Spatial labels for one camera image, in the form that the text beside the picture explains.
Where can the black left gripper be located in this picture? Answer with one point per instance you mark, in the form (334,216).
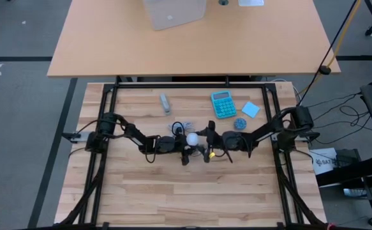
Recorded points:
(168,144)

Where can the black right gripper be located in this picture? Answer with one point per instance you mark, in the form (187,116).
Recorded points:
(230,140)

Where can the white lightbulb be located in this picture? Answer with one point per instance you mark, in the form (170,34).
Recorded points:
(192,139)

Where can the brass lamp socket base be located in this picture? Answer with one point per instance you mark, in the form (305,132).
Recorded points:
(196,150)

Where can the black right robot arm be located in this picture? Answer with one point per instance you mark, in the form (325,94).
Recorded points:
(300,116)

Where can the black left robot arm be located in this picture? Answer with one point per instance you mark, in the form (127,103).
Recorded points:
(107,126)

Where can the blue patterned tape roll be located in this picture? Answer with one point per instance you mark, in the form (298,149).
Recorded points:
(240,123)

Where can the blue calculator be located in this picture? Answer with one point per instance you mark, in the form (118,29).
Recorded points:
(224,105)

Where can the blue sticky note pad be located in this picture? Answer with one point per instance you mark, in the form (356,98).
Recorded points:
(250,109)

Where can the light wooden desk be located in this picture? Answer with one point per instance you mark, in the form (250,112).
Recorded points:
(189,48)

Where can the white printed cardboard box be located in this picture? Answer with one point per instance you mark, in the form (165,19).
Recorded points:
(323,161)

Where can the white flat device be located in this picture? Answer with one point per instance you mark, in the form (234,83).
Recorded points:
(251,2)

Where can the black aluminium table frame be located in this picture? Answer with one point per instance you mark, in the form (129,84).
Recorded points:
(189,86)

